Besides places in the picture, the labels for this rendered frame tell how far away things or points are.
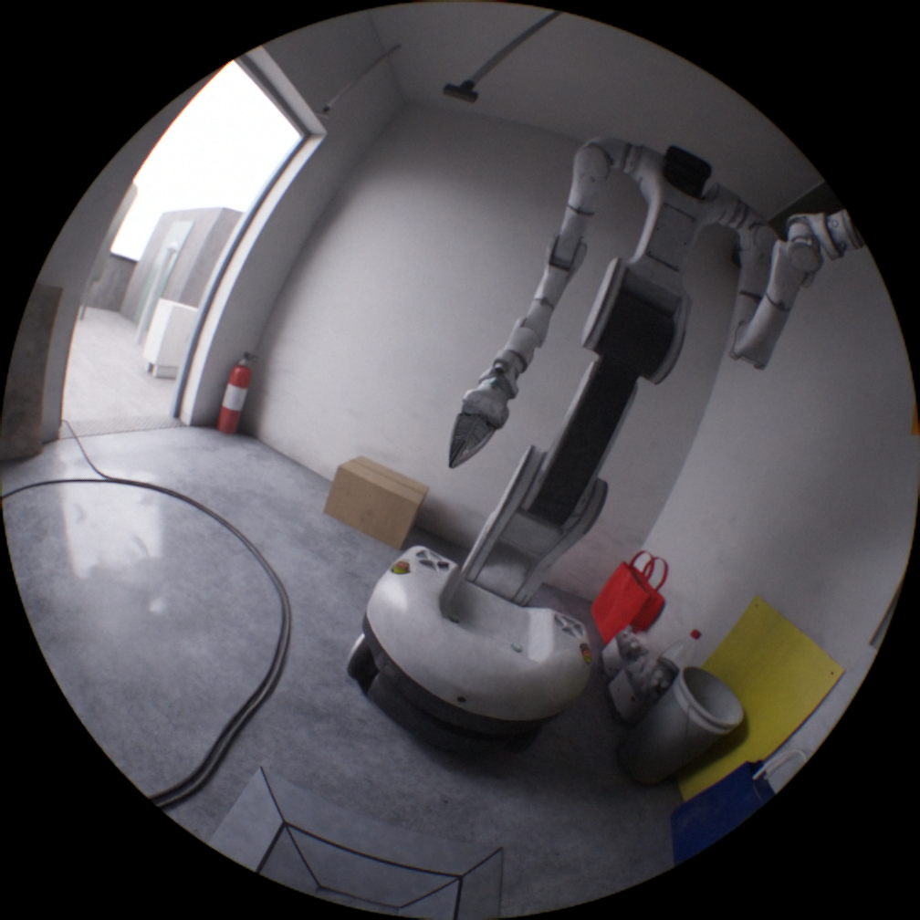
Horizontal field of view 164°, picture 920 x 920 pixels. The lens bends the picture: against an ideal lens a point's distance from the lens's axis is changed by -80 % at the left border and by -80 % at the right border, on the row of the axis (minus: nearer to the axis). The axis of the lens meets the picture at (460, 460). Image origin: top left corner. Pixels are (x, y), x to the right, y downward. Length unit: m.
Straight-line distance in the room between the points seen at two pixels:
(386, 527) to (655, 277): 1.39
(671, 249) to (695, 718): 1.16
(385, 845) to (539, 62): 3.12
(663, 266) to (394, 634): 0.96
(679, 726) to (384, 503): 1.41
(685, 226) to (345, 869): 1.42
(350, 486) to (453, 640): 1.04
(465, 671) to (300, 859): 0.51
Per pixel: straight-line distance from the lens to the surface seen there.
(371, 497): 1.49
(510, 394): 0.70
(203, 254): 6.00
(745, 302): 0.91
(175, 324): 3.29
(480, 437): 0.64
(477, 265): 1.93
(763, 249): 0.92
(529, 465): 0.73
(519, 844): 0.90
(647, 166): 0.89
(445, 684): 0.64
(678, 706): 1.07
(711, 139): 2.47
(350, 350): 1.96
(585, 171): 0.90
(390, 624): 0.67
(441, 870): 0.79
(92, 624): 0.99
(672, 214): 0.84
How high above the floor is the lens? 0.75
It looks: 10 degrees down
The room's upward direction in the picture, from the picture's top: 25 degrees clockwise
